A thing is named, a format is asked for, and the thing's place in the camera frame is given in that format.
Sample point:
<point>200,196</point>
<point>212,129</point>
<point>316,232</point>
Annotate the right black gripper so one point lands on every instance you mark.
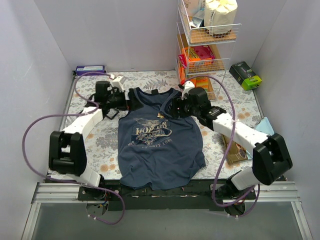
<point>175,109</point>

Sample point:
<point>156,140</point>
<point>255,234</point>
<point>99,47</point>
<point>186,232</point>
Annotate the purple flat box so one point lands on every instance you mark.
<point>90,70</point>

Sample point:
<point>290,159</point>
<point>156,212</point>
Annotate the cream paper wrapped roll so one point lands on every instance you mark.
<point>219,16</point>

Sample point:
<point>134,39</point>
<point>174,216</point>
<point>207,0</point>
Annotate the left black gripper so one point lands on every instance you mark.
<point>130,99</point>

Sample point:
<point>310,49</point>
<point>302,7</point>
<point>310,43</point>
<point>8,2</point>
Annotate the aluminium rail frame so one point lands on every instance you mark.
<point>269,212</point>

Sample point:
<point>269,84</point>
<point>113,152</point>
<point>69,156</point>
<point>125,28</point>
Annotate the magenta pink box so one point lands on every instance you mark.
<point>204,52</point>

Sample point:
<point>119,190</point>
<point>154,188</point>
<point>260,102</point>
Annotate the floral patterned table mat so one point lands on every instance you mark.
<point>102,142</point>

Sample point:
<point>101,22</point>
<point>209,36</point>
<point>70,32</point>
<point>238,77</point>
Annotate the orange box bottom left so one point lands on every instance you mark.
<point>182,75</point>

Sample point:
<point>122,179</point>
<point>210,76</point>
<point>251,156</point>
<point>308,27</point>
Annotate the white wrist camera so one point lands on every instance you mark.
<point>186,87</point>
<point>117,82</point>

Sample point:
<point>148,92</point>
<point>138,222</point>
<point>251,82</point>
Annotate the navy blue printed t-shirt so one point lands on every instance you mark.
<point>154,149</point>

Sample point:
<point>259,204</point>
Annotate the black green box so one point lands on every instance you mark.
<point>245,76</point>

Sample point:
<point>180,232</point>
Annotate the teal blue box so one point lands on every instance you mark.
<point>197,21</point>

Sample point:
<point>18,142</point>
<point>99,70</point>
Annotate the white wire shelf rack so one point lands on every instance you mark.
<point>222,47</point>

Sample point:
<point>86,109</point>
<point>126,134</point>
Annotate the orange yellow box bottom front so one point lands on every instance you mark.
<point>202,82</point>

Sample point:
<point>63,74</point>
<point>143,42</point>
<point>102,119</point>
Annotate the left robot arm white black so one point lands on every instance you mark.
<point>67,153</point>

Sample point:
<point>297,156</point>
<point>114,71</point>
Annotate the pink white carton top shelf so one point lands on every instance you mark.
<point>194,6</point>

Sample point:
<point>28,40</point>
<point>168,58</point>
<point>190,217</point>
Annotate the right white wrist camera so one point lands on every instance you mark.
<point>186,87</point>

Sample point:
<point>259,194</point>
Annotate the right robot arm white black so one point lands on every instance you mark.
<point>270,155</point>

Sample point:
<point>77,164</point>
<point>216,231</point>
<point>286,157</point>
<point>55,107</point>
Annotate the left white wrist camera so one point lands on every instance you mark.
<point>117,82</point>

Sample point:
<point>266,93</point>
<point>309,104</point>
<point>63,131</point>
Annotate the cassava chips bag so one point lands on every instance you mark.
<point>240,150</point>

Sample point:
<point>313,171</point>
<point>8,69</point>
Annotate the black display case pink brooch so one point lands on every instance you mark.
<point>155,92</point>

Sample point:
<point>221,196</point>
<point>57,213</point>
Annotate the orange snack box upper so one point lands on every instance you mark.
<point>191,54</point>

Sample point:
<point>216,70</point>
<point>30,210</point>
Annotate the black display case gold brooch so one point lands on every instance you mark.
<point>111,113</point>

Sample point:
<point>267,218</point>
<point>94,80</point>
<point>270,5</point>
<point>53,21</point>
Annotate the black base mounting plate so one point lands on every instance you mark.
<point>197,194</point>

